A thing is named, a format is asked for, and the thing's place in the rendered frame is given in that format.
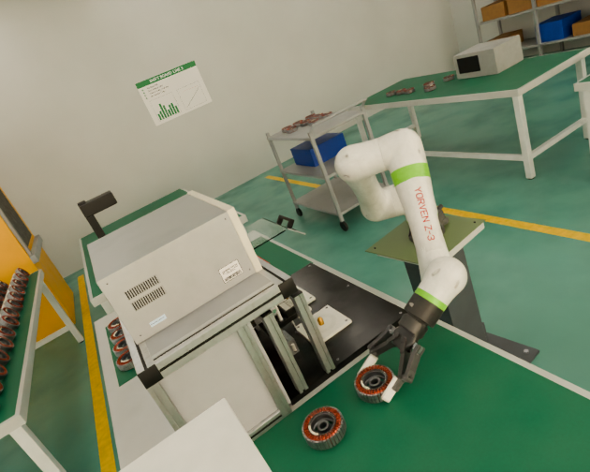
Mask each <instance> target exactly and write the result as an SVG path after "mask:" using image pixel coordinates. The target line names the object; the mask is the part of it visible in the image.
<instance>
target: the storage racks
mask: <svg viewBox="0 0 590 472"><path fill-rule="evenodd" d="M570 1H573V0H562V1H558V2H555V3H551V4H548V5H545V6H541V7H537V5H536V0H531V4H532V8H531V9H528V10H525V11H521V12H518V13H514V14H510V15H507V16H504V17H500V18H497V19H493V20H489V21H486V22H479V17H478V12H477V8H476V3H475V0H471V4H472V8H473V13H474V18H475V23H476V27H477V32H478V38H479V43H483V41H482V36H481V31H480V27H479V26H480V25H483V24H486V23H489V22H496V21H497V25H498V31H499V35H501V34H503V31H502V25H501V20H503V19H506V18H510V17H514V16H517V15H521V14H525V13H528V12H531V11H533V16H534V23H535V29H536V36H537V38H535V37H533V38H529V39H524V41H523V42H521V44H522V50H523V49H529V48H534V47H538V55H543V50H542V46H543V45H549V44H554V43H558V42H559V44H560V51H561V52H563V51H564V50H565V47H564V41H568V40H573V39H578V38H583V37H590V34H585V35H580V36H575V37H574V36H573V34H572V35H570V36H568V37H566V38H563V39H558V40H554V41H548V42H543V43H541V37H540V31H539V24H538V12H537V10H539V9H543V8H546V7H552V6H555V14H556V16H557V15H560V9H559V4H563V3H566V2H570ZM537 43H538V44H537Z"/></svg>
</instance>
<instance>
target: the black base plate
mask: <svg viewBox="0 0 590 472"><path fill-rule="evenodd" d="M291 277H292V278H293V281H294V283H295V285H296V286H298V287H299V288H301V289H303V290H305V291H306V292H308V293H309V294H311V295H313V296H314V297H315V298H316V299H315V300H314V301H312V302H310V303H309V304H308V306H310V307H311V308H312V310H311V313H312V315H313V314H315V313H316V312H318V311H319V310H321V309H322V308H323V307H325V306H326V305H328V306H330V307H331V308H333V309H335V310H336V311H338V312H339V313H341V314H343V315H344V316H346V317H348V318H350V319H351V321H352V322H351V323H350V324H349V325H347V326H346V327H344V328H343V329H342V330H341V331H339V332H338V333H337V334H335V335H334V336H333V337H331V338H330V339H328V340H327V341H326V342H324V343H325V345H326V347H327V349H328V351H329V353H330V355H331V358H332V361H333V363H334V366H335V369H331V371H330V372H329V373H326V371H324V370H323V369H322V367H321V364H320V362H319V360H318V358H317V354H316V352H315V351H314V349H313V347H312V344H311V343H310V342H309V341H308V340H306V339H305V338H304V337H303V336H302V335H300V334H299V333H295V329H294V327H293V325H292V323H291V322H289V323H288V324H287V325H286V326H285V327H283V328H282V331H286V332H287V333H288V334H289V335H290V336H292V337H293V338H294V340H295V342H296V344H297V346H298V348H299V350H300V351H299V352H297V353H296V354H295V355H293V357H294V359H295V361H296V363H297V364H298V366H299V368H300V370H301V372H302V375H303V377H304V380H305V382H306V384H307V386H308V389H307V390H303V393H299V392H298V391H297V390H296V389H295V387H294V385H293V383H292V381H291V379H290V377H289V375H288V372H287V370H286V368H285V366H284V364H283V363H282V361H281V359H280V356H279V354H278V352H277V350H276V348H275V346H274V344H273V341H272V339H271V337H270V336H268V335H267V334H266V333H265V332H264V331H263V330H259V331H258V330H257V329H256V328H255V329H254V330H255V332H256V334H257V336H258V339H259V341H260V342H261V344H262V346H263V348H264V350H265V352H266V354H267V356H268V358H269V360H270V362H271V363H272V365H273V368H274V370H275V372H276V373H277V375H278V377H279V379H280V381H281V383H282V385H283V387H284V389H285V391H286V393H287V395H288V398H289V400H290V401H291V404H292V405H295V404H296V403H297V402H299V401H300V400H301V399H302V398H303V397H304V396H306V395H307V394H308V393H310V392H311V391H313V390H314V389H315V388H317V387H318V386H319V385H321V384H322V383H323V382H325V381H326V380H327V379H329V378H330V377H331V376H333V375H334V374H336V373H337V372H338V371H340V370H341V369H342V368H344V367H345V366H346V365H348V364H349V363H350V362H352V361H353V360H355V359H356V358H357V357H359V356H360V355H361V354H362V353H363V352H364V351H366V350H367V349H368V348H367V346H368V345H369V344H370V343H372V342H373V341H374V340H375V339H376V338H377V337H378V336H379V335H380V334H381V333H383V332H384V331H385V330H386V328H387V327H388V325H389V324H391V325H392V326H394V327H395V328H397V327H398V326H399V324H398V322H399V320H400V319H401V317H402V316H403V314H407V311H406V310H405V309H403V308H401V307H399V306H397V305H395V304H393V303H391V302H388V301H386V300H384V299H382V298H380V297H378V296H377V295H375V294H373V293H371V292H369V291H367V290H365V289H363V288H360V287H358V286H356V285H354V284H352V283H350V282H348V281H347V280H345V279H343V278H341V277H339V276H337V275H335V274H333V273H330V272H328V271H326V270H324V269H322V268H320V267H318V266H317V265H315V264H313V263H309V264H308V265H306V266H305V267H303V268H301V269H300V270H298V271H297V272H295V273H294V274H292V275H291Z"/></svg>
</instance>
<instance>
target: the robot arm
mask: <svg viewBox="0 0 590 472"><path fill-rule="evenodd" d="M334 167H335V171H336V173H337V174H338V176H339V177H340V178H341V179H342V180H343V181H344V182H346V183H347V184H348V185H349V187H350V188H351V189H352V191H353V192H354V194H355V195H356V197H357V199H358V202H359V204H360V207H361V213H362V215H363V216H364V217H365V218H366V219H368V220H370V221H374V222H378V221H382V220H386V219H389V218H393V217H396V216H399V215H404V216H405V217H406V222H407V223H408V225H409V233H408V237H409V240H410V241H411V242H413V243H414V245H415V249H416V253H417V258H418V263H419V268H420V280H421V282H420V284H419V286H418V287H417V289H416V290H415V292H414V293H413V295H412V296H411V298H410V299H409V301H408V302H407V304H406V306H405V308H404V309H405V310H406V311H407V314H403V316H402V317H401V319H400V320H399V322H398V324H399V326H398V327H397V328H395V327H394V326H392V325H391V324H389V325H388V327H387V328H386V330H385V331H384V332H383V333H381V334H380V335H379V336H378V337H377V338H376V339H375V340H374V341H373V342H372V343H370V344H369V345H368V346H367V348H368V349H369V355H368V356H367V358H366V359H365V361H364V364H363V366H362V367H361V369H360V371H362V369H365V368H366V367H368V366H372V365H375V363H376V361H377V360H378V355H380V354H382V353H384V352H386V351H387V350H389V349H391V348H393V347H398V348H399V349H400V353H401V356H400V362H399V369H398V376H394V377H393V379H392V380H391V383H390V384H389V386H388V387H387V389H385V391H384V392H383V394H382V396H381V397H380V398H381V399H382V400H384V401H386V402H388V403H389V402H390V400H391V398H392V397H393V395H394V394H395V393H396V392H398V391H399V390H400V388H401V387H402V385H403V384H404V383H405V382H408V383H410V384H411V383H412V382H413V379H414V376H415V374H416V371H417V367H418V364H419V361H420V356H421V355H422V353H423V352H424V350H425V348H424V347H422V346H420V345H419V344H418V342H419V340H420V339H422V338H423V336H424V335H425V334H426V333H427V331H428V328H427V326H430V327H431V328H433V327H434V326H435V324H436V323H437V321H438V320H439V319H440V317H441V316H442V314H443V313H444V311H445V310H446V308H447V307H448V305H449V304H450V302H451V301H452V300H453V299H454V298H455V296H456V295H457V294H459V293H460V292H461V291H462V290H463V289H464V287H465V285H466V282H467V271H466V268H465V266H464V264H463V263H462V262H461V261H460V260H458V259H457V258H453V257H451V256H450V253H449V250H448V248H447V246H446V243H445V240H444V237H443V234H444V233H445V227H444V225H446V224H448V223H449V218H448V217H446V216H445V215H444V213H443V211H442V209H443V207H444V206H443V205H442V204H439V205H438V206H437V207H436V204H435V197H434V192H433V187H432V182H431V177H430V172H429V168H428V164H427V159H426V155H425V152H424V148H423V145H422V141H421V138H420V136H419V135H418V134H417V133H416V132H415V131H413V130H411V129H409V128H399V129H396V130H394V131H392V132H390V133H388V134H385V135H383V136H381V137H379V138H376V139H373V140H368V141H365V142H361V143H356V144H352V145H348V146H346V147H344V148H343V149H341V150H340V151H339V153H338V154H337V156H336V158H335V161H334ZM386 170H389V171H390V174H391V178H392V181H393V184H392V185H389V186H386V187H381V186H380V184H379V182H378V180H377V178H376V174H378V173H380V172H383V171H386ZM412 348H413V350H412ZM360 371H359V372H360ZM359 372H358V373H359Z"/></svg>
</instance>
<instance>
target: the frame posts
mask: <svg viewBox="0 0 590 472"><path fill-rule="evenodd" d="M297 289H298V288H297ZM289 297H290V299H291V300H292V302H293V305H294V307H295V309H296V311H297V313H298V316H299V318H300V320H301V322H302V325H303V327H304V329H305V331H306V333H307V336H308V338H309V340H310V342H311V344H312V347H313V349H314V351H315V352H316V354H317V358H318V360H319V362H320V364H321V367H322V369H323V370H324V371H326V373H329V372H330V371H331V369H335V366H334V363H333V361H332V358H331V355H330V353H329V351H328V349H327V347H326V345H325V343H324V340H323V338H322V336H321V333H320V331H319V329H318V327H317V324H316V322H315V320H314V317H313V315H312V313H311V310H310V308H309V306H308V304H307V301H306V299H305V298H304V296H303V293H302V291H301V290H299V289H298V291H297V292H295V293H294V294H292V295H291V296H289ZM260 318H261V320H262V322H263V324H264V326H265V328H266V330H267V332H268V334H269V335H270V337H271V339H272V341H273V344H274V346H275V348H276V350H277V352H278V354H279V356H280V359H281V361H282V363H283V364H284V366H285V368H286V370H287V372H288V375H289V377H290V379H291V381H292V383H293V385H294V387H295V389H296V390H297V391H298V392H299V393H303V390H307V389H308V386H307V384H306V382H305V380H304V377H303V375H302V372H301V370H300V368H299V366H298V364H297V363H296V361H295V359H294V357H293V355H292V352H291V350H290V348H289V346H288V343H287V341H286V339H285V337H284V335H283V334H282V332H281V330H280V328H279V325H278V323H277V321H276V319H275V317H274V315H273V312H272V311H271V310H270V309H269V310H268V311H266V312H265V313H263V314H262V315H260Z"/></svg>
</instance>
